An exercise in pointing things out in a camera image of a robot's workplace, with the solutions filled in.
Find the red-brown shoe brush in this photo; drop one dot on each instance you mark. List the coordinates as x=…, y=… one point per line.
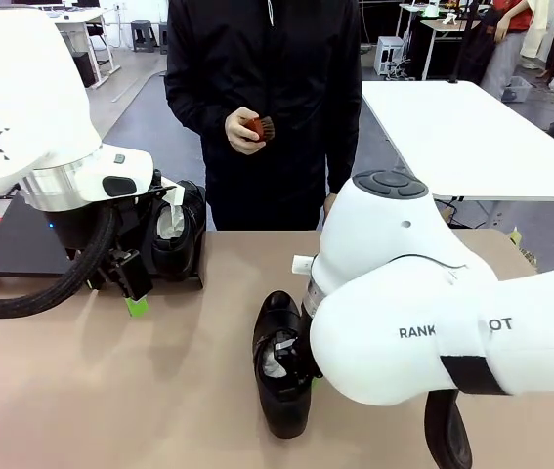
x=259, y=129

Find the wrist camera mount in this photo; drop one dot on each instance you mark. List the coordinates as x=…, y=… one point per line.
x=169, y=194
x=301, y=264

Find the person's right forearm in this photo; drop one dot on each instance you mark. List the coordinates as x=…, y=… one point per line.
x=198, y=122

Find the black stand pole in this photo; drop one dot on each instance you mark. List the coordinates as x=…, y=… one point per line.
x=459, y=49

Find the white paper shoe stuffing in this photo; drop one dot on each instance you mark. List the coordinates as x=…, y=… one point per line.
x=171, y=225
x=271, y=366

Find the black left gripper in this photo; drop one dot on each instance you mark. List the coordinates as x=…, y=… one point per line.
x=76, y=227

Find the person's left forearm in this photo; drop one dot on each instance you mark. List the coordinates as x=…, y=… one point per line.
x=344, y=161

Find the person's right hand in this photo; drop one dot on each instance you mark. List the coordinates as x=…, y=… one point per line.
x=236, y=132

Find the person's left hand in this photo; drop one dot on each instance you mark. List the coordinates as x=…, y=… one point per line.
x=328, y=204

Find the grey plastic stool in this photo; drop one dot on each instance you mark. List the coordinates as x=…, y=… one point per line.
x=142, y=34
x=164, y=36

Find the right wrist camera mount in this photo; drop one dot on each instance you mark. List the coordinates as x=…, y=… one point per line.
x=301, y=264

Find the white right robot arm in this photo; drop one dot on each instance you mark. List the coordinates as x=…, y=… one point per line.
x=403, y=293

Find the white computer case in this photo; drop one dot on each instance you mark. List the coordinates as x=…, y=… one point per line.
x=391, y=56

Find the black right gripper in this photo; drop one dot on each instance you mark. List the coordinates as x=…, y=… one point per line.
x=301, y=361

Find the person in black jacket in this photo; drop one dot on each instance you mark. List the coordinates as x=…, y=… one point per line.
x=267, y=58

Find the grey plastic bin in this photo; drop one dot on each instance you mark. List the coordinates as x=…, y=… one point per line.
x=518, y=90

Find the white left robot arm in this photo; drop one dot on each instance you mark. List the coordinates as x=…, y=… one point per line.
x=12, y=98

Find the mannequin red top grey trousers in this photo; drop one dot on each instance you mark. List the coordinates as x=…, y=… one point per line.
x=506, y=58

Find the large white table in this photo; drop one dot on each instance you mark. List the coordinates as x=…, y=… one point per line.
x=452, y=132

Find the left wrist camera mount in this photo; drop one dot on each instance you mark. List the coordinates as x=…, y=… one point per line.
x=169, y=194

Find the black computer tower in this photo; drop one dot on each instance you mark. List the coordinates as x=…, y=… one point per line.
x=85, y=68

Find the white office desk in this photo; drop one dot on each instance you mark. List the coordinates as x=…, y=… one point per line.
x=86, y=19

